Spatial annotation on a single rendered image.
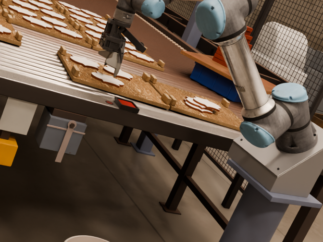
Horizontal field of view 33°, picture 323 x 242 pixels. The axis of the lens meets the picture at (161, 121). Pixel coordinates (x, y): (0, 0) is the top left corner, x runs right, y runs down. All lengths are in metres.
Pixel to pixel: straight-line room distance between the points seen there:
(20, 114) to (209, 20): 0.69
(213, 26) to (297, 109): 0.44
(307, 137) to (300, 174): 0.13
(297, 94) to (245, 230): 0.55
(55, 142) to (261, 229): 0.80
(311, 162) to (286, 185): 0.12
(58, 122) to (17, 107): 0.14
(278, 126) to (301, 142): 0.17
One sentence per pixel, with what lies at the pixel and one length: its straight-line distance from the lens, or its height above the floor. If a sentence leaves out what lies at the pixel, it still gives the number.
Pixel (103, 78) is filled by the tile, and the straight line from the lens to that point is 2.14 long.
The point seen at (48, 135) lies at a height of 0.76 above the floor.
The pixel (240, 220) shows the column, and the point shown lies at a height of 0.69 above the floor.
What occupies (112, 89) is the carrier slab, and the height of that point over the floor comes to 0.93.
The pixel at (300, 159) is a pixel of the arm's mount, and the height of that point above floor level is 1.01.
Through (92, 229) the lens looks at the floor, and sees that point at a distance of 3.06.
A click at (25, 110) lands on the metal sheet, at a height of 0.82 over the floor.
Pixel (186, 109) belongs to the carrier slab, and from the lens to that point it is 2.24.
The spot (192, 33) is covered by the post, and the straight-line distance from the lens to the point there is 4.23.
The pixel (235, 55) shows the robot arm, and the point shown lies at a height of 1.26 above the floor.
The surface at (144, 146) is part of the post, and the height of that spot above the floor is 0.05.
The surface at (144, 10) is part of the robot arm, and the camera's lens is 2.00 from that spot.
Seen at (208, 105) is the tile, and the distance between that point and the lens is 2.35.
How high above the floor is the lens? 1.44
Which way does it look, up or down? 15 degrees down
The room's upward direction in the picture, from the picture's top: 24 degrees clockwise
